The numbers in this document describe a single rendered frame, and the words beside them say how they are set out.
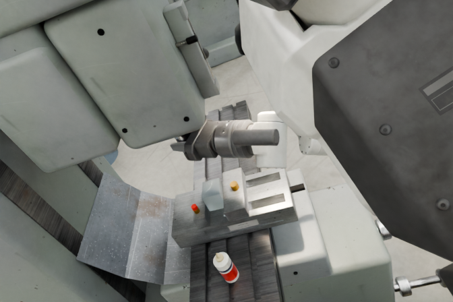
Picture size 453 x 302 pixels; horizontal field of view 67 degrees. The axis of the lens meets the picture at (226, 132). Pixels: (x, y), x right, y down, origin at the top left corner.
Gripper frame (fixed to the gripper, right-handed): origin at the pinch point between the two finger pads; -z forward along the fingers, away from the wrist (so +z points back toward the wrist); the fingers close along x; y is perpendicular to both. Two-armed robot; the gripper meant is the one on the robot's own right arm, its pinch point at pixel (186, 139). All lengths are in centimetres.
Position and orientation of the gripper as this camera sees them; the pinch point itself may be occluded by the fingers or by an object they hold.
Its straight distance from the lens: 87.4
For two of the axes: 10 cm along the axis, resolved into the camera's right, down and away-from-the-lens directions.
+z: 8.7, -0.1, -5.0
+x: -3.5, 6.9, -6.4
